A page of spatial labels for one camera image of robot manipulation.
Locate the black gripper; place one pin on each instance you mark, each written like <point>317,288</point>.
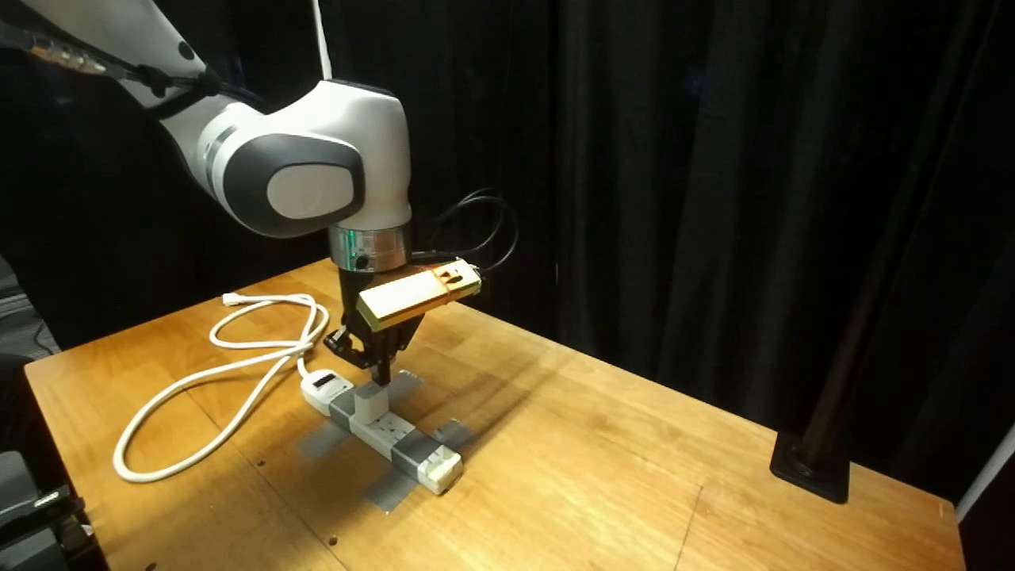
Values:
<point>349,302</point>

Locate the grey tape strip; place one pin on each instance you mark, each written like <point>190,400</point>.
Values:
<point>320,443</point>
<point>388,493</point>

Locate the white metal pole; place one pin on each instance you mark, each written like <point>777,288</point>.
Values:
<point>317,43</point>

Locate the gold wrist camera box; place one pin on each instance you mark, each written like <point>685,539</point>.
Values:
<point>417,292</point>

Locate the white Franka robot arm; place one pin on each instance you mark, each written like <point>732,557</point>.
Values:
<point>359,139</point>

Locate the dark grey equipment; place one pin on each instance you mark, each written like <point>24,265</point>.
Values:
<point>32,508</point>

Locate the black curtain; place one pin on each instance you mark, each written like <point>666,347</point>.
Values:
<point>740,161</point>

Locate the grey slanted pole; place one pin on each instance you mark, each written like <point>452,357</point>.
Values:
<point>988,472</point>

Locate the white power strip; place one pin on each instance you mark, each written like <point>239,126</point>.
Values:
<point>423,454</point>

